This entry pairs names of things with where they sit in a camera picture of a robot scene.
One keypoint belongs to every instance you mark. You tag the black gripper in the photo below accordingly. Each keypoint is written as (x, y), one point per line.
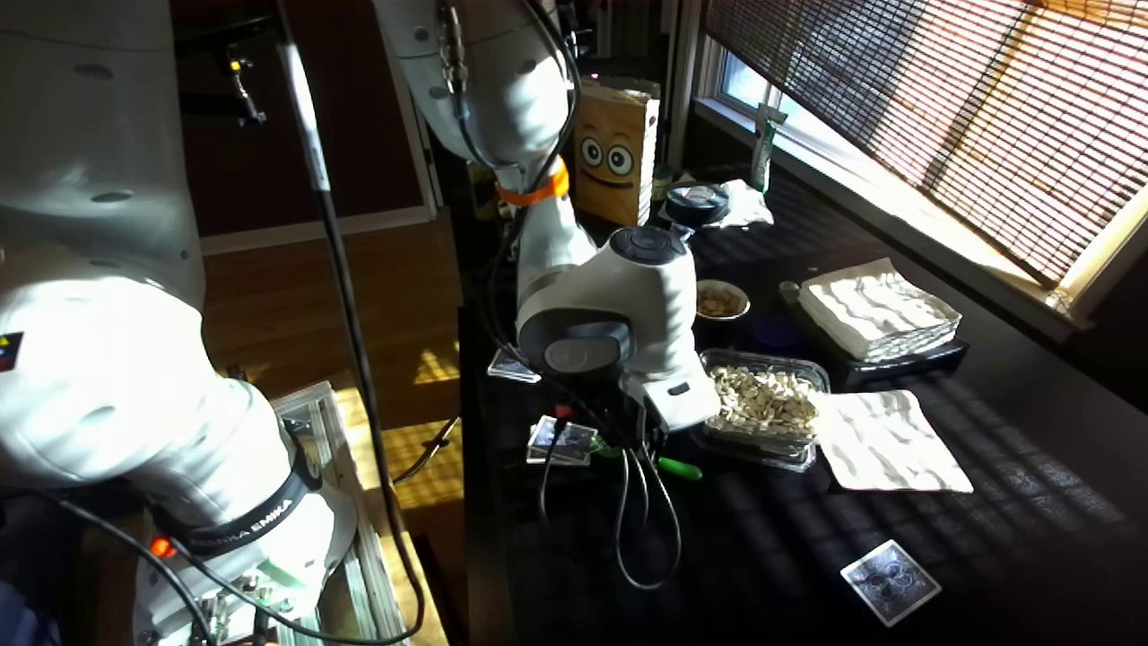
(598, 415)

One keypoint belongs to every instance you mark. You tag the green plastic spoon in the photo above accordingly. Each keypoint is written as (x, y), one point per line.
(674, 468)

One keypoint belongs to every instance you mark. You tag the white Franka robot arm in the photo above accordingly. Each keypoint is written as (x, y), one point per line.
(108, 370)

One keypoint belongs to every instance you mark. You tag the small white bowl with food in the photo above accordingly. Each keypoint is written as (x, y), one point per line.
(723, 300)

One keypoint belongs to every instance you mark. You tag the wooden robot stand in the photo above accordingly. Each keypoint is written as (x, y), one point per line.
(406, 480)

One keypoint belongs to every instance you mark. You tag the dark round container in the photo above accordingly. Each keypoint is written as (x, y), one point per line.
(697, 203)

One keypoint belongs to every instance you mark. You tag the orange box with cartoon face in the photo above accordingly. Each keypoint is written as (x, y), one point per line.
(616, 155)

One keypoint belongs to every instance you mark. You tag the white paper napkin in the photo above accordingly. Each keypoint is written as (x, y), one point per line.
(891, 440)

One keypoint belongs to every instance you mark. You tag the white foam container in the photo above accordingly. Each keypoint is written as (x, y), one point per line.
(876, 311)

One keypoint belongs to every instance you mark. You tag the dark wooden door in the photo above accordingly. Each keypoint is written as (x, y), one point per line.
(298, 121)

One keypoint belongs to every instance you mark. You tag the wooden window blind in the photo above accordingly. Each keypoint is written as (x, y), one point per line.
(954, 121)

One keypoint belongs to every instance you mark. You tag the aluminium frame rails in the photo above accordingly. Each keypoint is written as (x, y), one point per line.
(312, 419)

